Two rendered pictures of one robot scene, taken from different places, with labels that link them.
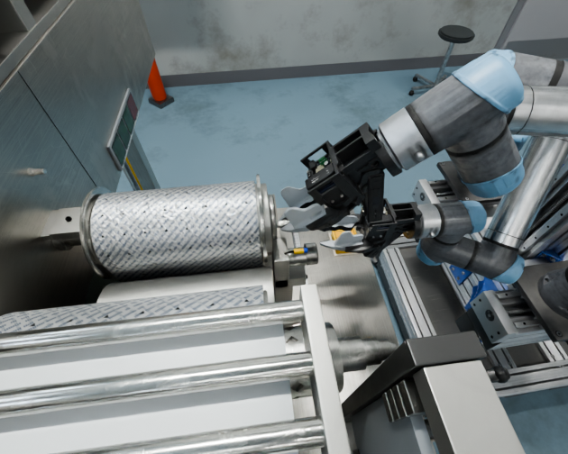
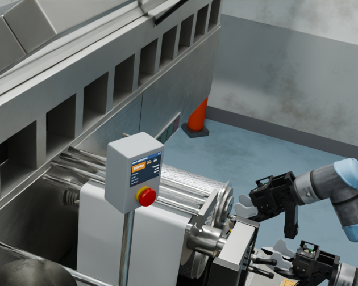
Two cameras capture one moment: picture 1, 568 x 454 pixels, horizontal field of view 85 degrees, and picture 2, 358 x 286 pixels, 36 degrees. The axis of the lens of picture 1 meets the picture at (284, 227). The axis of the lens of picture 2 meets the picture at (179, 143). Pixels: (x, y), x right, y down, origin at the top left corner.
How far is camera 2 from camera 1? 101 cm
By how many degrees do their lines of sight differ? 29
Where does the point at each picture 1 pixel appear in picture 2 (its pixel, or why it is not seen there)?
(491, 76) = (344, 166)
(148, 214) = (165, 174)
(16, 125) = (130, 113)
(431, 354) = (241, 220)
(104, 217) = not seen: hidden behind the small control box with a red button
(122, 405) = not seen: hidden behind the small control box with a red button
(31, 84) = (143, 97)
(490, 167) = (346, 217)
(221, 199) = (204, 183)
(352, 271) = not seen: outside the picture
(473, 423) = (240, 232)
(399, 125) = (303, 176)
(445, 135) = (321, 188)
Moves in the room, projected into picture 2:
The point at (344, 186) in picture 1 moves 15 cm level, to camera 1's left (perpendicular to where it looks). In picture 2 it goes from (269, 198) to (214, 177)
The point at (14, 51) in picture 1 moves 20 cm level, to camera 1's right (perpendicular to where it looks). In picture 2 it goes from (145, 83) to (207, 104)
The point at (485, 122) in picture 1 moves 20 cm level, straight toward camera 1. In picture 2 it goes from (341, 188) to (268, 201)
